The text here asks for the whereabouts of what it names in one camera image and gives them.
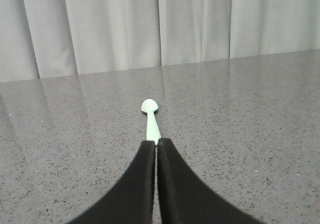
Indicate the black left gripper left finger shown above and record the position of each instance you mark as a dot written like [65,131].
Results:
[131,199]

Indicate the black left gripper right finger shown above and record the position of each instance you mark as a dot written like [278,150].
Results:
[185,199]

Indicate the light green plastic spoon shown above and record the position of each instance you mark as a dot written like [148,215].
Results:
[149,107]

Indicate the white curtain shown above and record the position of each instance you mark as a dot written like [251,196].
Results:
[55,38]

